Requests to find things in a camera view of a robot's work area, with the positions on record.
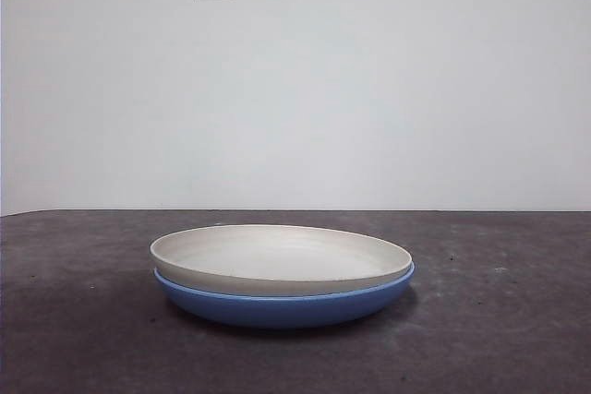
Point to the blue plate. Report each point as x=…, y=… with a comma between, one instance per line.
x=286, y=313

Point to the white plate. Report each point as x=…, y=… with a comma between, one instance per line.
x=277, y=255

